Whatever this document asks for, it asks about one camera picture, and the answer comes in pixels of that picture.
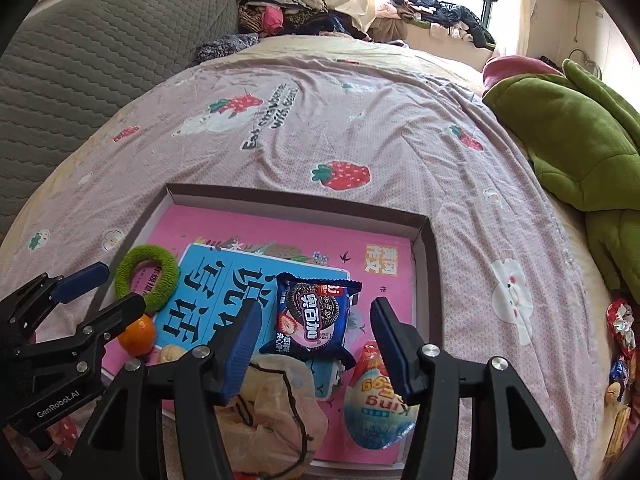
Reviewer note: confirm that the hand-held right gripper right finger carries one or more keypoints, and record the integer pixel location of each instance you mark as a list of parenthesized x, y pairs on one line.
[(395, 355)]

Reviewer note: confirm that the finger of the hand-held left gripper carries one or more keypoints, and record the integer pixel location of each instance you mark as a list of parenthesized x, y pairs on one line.
[(115, 315), (80, 282)]

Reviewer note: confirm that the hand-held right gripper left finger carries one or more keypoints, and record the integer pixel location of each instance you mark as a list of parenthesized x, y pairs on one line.
[(240, 355)]

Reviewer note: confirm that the orange tangerine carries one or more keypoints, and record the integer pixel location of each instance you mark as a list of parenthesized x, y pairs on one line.
[(140, 337)]

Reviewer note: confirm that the egg toy packet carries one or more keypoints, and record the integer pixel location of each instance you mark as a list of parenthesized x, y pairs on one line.
[(370, 410)]

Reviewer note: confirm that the walnut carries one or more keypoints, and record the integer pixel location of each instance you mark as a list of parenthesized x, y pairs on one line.
[(170, 354)]

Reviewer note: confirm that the cream scrunchie with black trim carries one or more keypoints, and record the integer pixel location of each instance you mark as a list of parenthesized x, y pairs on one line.
[(280, 410)]

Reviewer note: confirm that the green fuzzy scrunchie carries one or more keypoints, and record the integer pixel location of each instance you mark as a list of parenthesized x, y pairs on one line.
[(167, 270)]

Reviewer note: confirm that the blue cookie packet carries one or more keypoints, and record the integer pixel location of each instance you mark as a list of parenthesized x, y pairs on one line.
[(310, 320)]

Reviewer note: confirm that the shallow cardboard box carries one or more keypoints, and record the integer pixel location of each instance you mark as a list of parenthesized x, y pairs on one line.
[(300, 199)]

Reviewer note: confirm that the pink book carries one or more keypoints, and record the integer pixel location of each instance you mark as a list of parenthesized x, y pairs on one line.
[(200, 230)]

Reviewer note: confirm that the grey quilted headboard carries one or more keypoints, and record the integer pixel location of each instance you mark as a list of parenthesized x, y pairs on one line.
[(100, 60)]

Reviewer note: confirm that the blue snack packet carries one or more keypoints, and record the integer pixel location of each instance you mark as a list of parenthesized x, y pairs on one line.
[(618, 371)]

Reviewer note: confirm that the red white snack packet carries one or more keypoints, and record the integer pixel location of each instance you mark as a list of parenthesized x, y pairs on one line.
[(621, 325)]

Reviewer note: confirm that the pink strawberry printed bedsheet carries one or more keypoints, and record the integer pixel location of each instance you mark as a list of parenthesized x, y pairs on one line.
[(325, 125)]

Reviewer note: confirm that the dark floral cloth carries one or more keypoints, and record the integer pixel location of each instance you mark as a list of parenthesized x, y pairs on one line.
[(225, 50)]

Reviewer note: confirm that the green blanket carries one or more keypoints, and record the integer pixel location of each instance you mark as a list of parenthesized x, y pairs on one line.
[(575, 135)]

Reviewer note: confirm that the pink pillow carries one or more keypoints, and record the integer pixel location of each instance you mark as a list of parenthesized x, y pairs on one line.
[(510, 67)]

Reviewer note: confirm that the dark clothes on windowsill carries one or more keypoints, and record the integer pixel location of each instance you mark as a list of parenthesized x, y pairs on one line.
[(435, 10)]

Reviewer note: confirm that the pile of clothes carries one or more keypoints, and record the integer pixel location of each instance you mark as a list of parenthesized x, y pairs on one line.
[(290, 5)]

